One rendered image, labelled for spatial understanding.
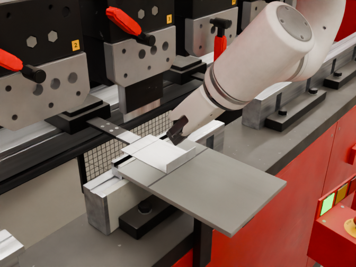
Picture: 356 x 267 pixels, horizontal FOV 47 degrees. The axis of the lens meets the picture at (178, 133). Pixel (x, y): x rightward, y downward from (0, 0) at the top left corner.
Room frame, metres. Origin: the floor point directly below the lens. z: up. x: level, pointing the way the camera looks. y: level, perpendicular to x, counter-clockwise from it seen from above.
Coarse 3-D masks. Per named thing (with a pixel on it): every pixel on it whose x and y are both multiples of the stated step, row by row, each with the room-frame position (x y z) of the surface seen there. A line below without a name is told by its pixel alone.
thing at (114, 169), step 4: (164, 132) 0.79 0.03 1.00; (160, 136) 0.78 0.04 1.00; (164, 136) 0.78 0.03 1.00; (120, 156) 0.69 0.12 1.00; (124, 156) 0.69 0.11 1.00; (128, 156) 0.70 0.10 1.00; (116, 160) 0.68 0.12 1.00; (120, 160) 0.68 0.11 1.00; (124, 160) 0.69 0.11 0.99; (112, 164) 0.67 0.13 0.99; (116, 164) 0.68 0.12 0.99; (112, 168) 0.68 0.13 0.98; (116, 168) 0.67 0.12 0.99; (112, 172) 0.68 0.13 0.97; (116, 172) 0.67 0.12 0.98; (120, 176) 0.66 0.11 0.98
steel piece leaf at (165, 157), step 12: (156, 144) 0.74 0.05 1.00; (168, 144) 0.74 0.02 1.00; (132, 156) 0.69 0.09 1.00; (144, 156) 0.69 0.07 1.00; (156, 156) 0.69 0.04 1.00; (168, 156) 0.69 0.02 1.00; (180, 156) 0.66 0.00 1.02; (192, 156) 0.69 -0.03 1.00; (156, 168) 0.65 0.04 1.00; (168, 168) 0.64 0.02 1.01
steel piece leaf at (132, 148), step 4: (148, 136) 0.77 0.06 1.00; (152, 136) 0.77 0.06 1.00; (140, 140) 0.75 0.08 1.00; (144, 140) 0.75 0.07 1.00; (148, 140) 0.75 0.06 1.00; (152, 140) 0.75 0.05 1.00; (156, 140) 0.76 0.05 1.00; (132, 144) 0.74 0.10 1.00; (136, 144) 0.74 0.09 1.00; (140, 144) 0.74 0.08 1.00; (144, 144) 0.74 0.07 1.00; (148, 144) 0.74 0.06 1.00; (124, 148) 0.72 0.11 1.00; (128, 148) 0.72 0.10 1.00; (132, 148) 0.72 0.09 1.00; (136, 148) 0.72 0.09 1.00; (140, 148) 0.72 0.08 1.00; (124, 152) 0.71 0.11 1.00; (128, 152) 0.71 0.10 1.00; (132, 152) 0.71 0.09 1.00
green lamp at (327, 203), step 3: (333, 195) 0.79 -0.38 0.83; (327, 198) 0.77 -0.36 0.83; (330, 198) 0.78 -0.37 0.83; (324, 201) 0.76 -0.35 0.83; (327, 201) 0.77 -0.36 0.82; (330, 201) 0.78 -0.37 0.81; (324, 204) 0.77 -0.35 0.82; (327, 204) 0.78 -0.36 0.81; (330, 204) 0.78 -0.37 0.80; (324, 207) 0.77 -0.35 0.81; (327, 207) 0.78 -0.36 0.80; (330, 207) 0.79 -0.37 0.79; (324, 210) 0.77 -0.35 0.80; (321, 213) 0.76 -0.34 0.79
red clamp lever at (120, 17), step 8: (112, 8) 0.59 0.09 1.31; (112, 16) 0.59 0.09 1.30; (120, 16) 0.59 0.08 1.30; (128, 16) 0.60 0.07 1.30; (120, 24) 0.60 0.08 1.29; (128, 24) 0.60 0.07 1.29; (136, 24) 0.61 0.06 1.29; (128, 32) 0.61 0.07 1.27; (136, 32) 0.61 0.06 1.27; (136, 40) 0.64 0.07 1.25; (144, 40) 0.63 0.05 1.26; (152, 40) 0.63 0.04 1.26
